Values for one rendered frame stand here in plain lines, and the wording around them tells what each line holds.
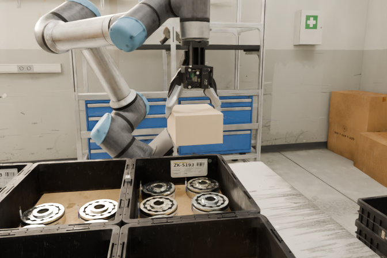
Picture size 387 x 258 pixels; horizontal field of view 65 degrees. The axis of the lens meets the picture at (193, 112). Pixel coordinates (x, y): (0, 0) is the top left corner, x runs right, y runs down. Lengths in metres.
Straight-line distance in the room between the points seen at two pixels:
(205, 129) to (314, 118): 3.63
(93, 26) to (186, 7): 0.24
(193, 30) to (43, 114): 3.08
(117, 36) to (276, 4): 3.35
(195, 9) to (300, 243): 0.75
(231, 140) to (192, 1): 2.28
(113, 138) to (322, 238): 0.79
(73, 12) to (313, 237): 1.04
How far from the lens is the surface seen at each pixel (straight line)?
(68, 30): 0.90
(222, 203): 0.88
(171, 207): 0.85
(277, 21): 3.96
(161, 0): 0.79
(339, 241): 1.10
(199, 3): 0.75
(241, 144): 2.98
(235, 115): 2.89
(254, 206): 0.72
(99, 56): 1.13
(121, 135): 1.19
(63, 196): 1.06
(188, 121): 0.73
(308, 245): 1.05
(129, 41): 0.71
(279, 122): 4.08
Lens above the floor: 1.27
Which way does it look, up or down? 11 degrees down
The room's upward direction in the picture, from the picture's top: straight up
